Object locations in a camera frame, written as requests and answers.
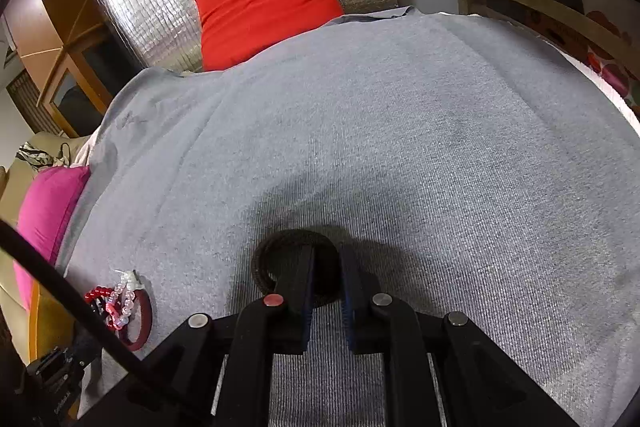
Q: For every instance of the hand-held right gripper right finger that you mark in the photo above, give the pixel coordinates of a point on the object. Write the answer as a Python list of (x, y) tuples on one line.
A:
[(346, 287)]

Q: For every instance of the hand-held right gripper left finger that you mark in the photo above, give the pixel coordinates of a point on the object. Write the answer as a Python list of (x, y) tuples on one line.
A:
[(310, 287)]

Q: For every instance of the orange cardboard box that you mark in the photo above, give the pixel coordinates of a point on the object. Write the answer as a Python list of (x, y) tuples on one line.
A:
[(46, 322)]

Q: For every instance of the black fabric scrunchie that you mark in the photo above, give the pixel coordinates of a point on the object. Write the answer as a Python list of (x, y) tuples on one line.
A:
[(282, 238)]

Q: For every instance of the grey blanket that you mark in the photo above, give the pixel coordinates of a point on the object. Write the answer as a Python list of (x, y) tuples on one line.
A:
[(400, 132)]

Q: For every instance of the pink pillow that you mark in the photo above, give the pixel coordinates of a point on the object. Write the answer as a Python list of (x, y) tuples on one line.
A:
[(45, 207)]

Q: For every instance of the beige leather sofa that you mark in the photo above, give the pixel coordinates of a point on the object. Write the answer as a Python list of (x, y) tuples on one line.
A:
[(10, 194)]

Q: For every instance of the zebra striped cloth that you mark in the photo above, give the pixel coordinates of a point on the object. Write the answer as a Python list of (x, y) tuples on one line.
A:
[(32, 156)]

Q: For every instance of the pale pink bed sheet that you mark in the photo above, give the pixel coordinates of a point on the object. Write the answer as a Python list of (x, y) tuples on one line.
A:
[(87, 152)]

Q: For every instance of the brown slatted panel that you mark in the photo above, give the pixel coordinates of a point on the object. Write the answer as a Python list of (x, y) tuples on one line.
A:
[(30, 102)]

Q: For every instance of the red pillow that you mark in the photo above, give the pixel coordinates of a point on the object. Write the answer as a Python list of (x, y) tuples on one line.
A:
[(265, 2)]

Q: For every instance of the wooden glass-door cabinet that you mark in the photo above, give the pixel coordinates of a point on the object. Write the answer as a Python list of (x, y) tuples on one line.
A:
[(45, 32)]

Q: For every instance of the white red-print cloth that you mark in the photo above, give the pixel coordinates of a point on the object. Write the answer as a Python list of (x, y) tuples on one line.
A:
[(607, 52)]

